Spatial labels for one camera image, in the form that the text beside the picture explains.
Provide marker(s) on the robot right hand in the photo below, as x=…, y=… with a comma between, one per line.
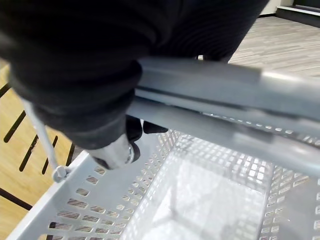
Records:
x=82, y=62

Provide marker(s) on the grey plastic shopping basket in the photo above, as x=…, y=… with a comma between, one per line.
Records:
x=200, y=175

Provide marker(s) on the wooden slotted shelf panel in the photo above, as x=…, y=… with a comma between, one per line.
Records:
x=20, y=150

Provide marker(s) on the dark shelf base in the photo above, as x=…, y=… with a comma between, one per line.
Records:
x=298, y=11

